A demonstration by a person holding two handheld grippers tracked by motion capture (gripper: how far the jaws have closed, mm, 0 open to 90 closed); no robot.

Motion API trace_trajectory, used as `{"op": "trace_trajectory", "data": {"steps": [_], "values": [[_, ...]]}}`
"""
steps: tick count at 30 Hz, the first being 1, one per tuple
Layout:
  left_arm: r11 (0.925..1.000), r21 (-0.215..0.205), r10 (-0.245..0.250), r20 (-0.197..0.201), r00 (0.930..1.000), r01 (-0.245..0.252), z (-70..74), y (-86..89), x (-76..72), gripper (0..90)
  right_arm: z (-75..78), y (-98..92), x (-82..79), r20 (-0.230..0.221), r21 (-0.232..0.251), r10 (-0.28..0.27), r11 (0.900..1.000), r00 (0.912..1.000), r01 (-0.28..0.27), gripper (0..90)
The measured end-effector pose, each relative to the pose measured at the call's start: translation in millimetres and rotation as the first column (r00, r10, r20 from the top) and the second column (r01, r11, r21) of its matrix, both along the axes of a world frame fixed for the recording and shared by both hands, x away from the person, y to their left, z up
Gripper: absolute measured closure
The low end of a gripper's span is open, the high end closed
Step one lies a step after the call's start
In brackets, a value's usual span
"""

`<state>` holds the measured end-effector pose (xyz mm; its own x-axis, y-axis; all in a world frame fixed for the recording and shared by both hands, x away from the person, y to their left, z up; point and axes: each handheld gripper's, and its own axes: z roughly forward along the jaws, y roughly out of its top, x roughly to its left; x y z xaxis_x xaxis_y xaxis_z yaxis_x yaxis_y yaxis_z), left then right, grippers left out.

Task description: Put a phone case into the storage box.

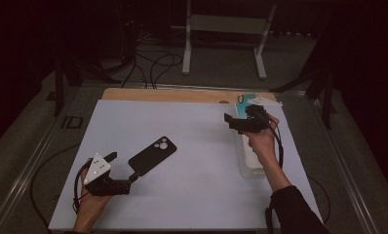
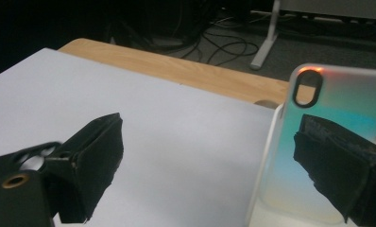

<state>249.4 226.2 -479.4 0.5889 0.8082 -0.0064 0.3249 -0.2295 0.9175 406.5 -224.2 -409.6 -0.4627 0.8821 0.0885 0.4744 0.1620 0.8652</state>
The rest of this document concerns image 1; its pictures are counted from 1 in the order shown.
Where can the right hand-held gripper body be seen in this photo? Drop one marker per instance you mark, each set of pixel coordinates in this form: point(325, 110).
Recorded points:
point(257, 122)

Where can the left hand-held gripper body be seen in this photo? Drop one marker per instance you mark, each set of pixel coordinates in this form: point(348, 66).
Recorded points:
point(112, 187)

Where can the blue-green phone case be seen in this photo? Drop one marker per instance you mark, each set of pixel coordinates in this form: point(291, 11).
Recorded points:
point(245, 101)

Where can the black phone case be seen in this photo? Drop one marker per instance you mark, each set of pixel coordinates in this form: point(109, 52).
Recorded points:
point(153, 155)

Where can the white plastic box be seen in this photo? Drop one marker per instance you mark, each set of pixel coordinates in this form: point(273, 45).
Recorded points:
point(252, 162)

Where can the person's right hand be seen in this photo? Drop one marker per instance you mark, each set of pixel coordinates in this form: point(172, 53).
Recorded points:
point(263, 143)

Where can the person's left hand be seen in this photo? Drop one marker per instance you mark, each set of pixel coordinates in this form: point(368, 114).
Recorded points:
point(91, 203)

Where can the white table mat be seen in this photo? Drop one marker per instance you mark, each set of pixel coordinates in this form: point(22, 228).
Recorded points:
point(188, 169)

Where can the black floor stand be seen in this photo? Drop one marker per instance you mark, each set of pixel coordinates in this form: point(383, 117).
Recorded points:
point(327, 100)
point(59, 94)

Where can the grey metal stand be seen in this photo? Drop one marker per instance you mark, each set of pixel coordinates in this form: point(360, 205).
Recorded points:
point(227, 24)

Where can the black square floor bracket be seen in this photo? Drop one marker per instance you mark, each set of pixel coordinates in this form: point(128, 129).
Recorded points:
point(72, 122)

